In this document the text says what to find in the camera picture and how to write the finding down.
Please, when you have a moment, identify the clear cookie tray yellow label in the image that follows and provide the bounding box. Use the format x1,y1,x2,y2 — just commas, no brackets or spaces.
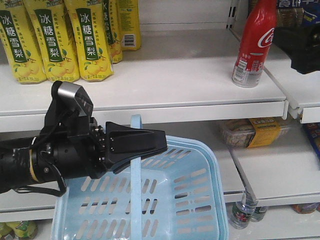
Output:
219,117,294,149

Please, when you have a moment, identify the clear water bottle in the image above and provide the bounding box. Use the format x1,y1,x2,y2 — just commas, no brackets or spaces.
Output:
251,206,269,222
229,191,257,230

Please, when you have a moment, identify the blue biscuit bag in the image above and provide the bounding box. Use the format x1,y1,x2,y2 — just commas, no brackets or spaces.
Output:
303,122,320,159

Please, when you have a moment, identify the brown cracker package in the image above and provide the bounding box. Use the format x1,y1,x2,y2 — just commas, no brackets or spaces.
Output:
276,0,304,28

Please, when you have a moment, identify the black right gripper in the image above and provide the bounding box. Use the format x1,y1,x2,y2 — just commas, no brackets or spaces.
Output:
272,23,320,75

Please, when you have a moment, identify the light blue plastic basket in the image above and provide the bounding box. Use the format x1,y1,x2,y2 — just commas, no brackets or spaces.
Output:
51,114,230,240

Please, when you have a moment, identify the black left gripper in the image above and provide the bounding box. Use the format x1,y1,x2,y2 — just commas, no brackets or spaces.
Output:
32,116,168,182

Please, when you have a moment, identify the blue oreo cup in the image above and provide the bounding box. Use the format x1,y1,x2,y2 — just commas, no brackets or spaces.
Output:
301,0,320,27

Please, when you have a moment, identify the red coke aluminium bottle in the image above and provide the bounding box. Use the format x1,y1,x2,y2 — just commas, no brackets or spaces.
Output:
232,0,277,88

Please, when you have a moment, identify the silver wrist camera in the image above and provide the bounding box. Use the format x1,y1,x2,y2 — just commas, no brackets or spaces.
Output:
57,81,94,117

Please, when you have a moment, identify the yellow pear drink bottle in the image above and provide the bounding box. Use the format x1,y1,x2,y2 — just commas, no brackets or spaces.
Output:
0,0,47,84
23,0,80,83
116,0,142,51
102,0,123,64
64,0,114,82

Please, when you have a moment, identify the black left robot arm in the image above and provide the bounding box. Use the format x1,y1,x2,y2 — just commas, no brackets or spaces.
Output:
0,116,168,197

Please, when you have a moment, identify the yellow iced tea bottle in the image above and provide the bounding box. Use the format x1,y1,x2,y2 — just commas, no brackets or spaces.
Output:
0,220,38,240

